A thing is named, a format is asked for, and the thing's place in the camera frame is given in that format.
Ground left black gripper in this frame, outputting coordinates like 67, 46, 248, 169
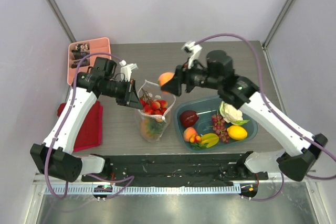
101, 78, 143, 109

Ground orange toy peach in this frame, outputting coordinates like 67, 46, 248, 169
158, 72, 174, 88
183, 127, 198, 142

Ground red cherry bunch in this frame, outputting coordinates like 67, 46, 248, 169
140, 89, 168, 122

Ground clear zip top bag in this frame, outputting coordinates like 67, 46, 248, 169
135, 80, 176, 142

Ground orange toy pineapple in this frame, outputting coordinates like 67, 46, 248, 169
140, 118, 165, 141

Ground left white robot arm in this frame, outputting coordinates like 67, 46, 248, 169
30, 52, 143, 183

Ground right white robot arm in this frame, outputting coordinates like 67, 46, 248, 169
159, 50, 328, 182

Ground dark red toy apple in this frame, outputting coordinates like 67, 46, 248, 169
179, 110, 199, 128

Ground teal plastic tray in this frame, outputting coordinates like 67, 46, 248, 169
174, 97, 258, 153

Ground red folded cloth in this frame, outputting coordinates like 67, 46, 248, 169
73, 101, 103, 152

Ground small orange cherry cluster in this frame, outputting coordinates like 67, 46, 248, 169
189, 135, 202, 144

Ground purple toy grapes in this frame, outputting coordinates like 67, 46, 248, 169
211, 114, 230, 143

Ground white toy cauliflower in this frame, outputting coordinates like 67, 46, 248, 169
219, 102, 249, 126

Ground yellow green toy starfruit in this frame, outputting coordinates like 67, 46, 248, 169
190, 133, 219, 150

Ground pink compartment organizer box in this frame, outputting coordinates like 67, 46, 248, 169
67, 37, 111, 85

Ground yellow toy lemon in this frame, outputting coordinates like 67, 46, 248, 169
227, 125, 248, 141

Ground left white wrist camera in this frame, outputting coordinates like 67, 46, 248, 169
119, 60, 138, 82

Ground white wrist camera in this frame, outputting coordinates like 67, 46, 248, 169
182, 41, 202, 69
119, 60, 138, 82

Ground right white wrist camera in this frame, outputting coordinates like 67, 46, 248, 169
182, 41, 202, 69

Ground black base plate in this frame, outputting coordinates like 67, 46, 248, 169
81, 152, 270, 187

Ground slotted white cable duct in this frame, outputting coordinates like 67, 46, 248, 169
44, 182, 242, 196

